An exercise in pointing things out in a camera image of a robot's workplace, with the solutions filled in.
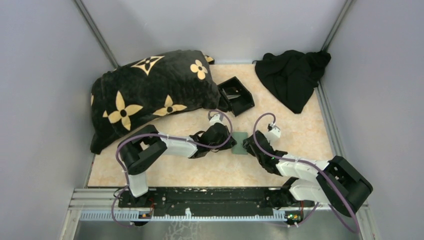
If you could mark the green leather card holder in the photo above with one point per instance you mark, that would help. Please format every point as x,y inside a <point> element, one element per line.
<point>238,148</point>

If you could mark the black crumpled cloth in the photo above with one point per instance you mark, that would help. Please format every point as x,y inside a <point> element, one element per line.
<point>292,76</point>

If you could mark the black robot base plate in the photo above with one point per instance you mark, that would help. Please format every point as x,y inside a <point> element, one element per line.
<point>211,201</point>

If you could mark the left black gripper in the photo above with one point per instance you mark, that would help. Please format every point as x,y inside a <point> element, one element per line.
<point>227,138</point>

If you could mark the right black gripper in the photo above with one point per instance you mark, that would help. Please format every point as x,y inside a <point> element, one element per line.
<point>247,147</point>

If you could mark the aluminium front frame rail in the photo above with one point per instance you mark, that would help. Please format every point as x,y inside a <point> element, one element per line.
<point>99,204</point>

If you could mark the black floral patterned blanket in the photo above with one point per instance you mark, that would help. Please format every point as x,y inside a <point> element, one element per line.
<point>134,94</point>

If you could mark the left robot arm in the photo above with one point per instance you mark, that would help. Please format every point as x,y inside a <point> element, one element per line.
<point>139,151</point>

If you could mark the black plastic card tray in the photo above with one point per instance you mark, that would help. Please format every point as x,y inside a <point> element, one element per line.
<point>234,97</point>

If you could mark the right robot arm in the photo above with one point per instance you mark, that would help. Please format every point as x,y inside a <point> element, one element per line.
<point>334,182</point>

